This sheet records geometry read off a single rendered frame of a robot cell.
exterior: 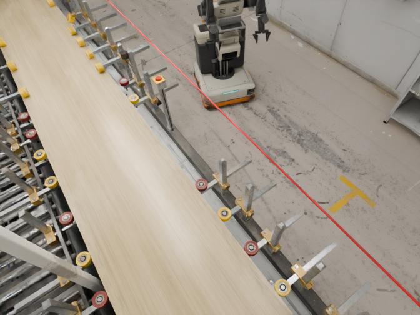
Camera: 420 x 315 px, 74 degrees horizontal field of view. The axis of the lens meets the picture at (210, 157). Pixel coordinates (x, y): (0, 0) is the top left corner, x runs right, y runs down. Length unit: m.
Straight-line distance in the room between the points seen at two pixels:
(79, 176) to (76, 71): 1.16
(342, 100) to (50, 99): 3.13
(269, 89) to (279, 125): 0.60
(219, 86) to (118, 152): 1.66
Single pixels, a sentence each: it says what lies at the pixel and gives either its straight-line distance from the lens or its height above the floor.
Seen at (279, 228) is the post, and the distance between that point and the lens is 1.49.
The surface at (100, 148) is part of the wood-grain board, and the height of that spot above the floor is 0.90.
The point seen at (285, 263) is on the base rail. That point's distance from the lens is 1.86.
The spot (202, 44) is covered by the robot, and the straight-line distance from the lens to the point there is 3.26.
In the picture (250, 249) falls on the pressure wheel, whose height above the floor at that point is 0.91.
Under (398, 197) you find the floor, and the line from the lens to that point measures 3.20.
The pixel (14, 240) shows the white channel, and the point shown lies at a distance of 1.20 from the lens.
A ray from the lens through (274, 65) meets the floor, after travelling 4.11.
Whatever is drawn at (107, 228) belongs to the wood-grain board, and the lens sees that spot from 1.82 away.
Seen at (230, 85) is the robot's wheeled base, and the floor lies 0.28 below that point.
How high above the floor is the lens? 2.48
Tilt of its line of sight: 55 degrees down
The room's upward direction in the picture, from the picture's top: 5 degrees counter-clockwise
